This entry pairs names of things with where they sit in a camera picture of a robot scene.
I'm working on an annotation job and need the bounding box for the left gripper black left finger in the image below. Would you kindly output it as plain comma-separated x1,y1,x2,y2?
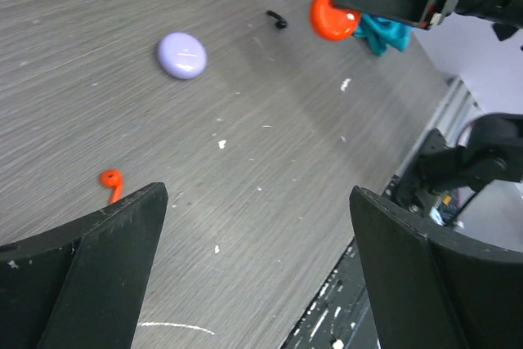
1,182,168,348

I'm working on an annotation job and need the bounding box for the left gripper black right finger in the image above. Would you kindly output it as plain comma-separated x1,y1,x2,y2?
349,186,522,348

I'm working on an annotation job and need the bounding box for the orange earbud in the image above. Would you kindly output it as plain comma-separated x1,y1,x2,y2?
100,168,124,204

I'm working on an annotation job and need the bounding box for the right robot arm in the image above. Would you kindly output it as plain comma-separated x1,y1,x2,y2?
333,0,522,217

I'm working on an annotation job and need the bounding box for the black earbud right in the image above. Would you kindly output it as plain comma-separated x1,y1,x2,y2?
266,10,288,29

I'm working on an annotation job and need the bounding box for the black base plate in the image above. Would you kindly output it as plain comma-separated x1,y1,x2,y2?
281,239,380,349

